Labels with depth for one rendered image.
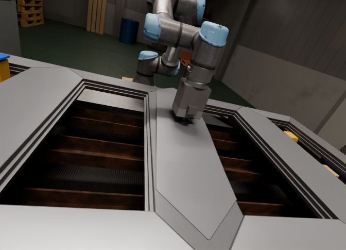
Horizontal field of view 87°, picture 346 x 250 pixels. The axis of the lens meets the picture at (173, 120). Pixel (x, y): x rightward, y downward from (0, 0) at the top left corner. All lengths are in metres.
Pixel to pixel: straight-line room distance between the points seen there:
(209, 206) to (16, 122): 0.46
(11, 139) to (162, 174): 0.31
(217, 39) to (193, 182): 0.35
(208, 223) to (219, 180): 0.12
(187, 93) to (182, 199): 0.29
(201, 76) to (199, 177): 0.27
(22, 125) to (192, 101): 0.43
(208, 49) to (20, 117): 0.49
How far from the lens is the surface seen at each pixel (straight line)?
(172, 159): 0.46
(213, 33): 0.52
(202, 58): 0.52
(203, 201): 0.40
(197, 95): 0.55
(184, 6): 0.96
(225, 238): 0.38
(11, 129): 0.52
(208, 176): 0.46
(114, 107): 1.00
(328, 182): 0.76
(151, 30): 0.59
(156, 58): 1.22
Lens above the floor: 1.14
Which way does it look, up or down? 27 degrees down
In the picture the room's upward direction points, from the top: 18 degrees clockwise
